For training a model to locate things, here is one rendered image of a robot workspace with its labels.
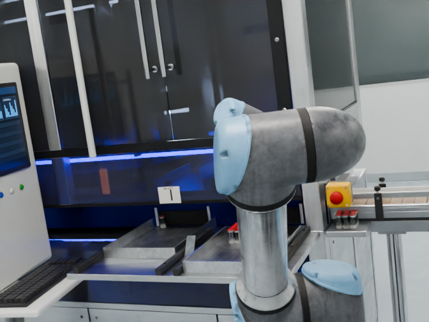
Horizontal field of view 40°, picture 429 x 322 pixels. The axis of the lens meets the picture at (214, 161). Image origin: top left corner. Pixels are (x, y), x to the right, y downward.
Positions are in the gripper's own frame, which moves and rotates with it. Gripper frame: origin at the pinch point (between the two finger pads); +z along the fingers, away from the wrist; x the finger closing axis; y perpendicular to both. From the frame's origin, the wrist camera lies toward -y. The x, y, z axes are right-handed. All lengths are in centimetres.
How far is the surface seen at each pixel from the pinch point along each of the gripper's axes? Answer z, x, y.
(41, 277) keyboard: -28, -92, -38
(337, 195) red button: 27.4, -13.4, -7.5
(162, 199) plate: 3, -55, -47
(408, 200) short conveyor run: 55, -5, -6
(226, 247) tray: 8.4, -45.8, -13.5
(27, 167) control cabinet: -34, -75, -76
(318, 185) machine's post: 26.1, -15.6, -14.9
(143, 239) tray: 0, -68, -39
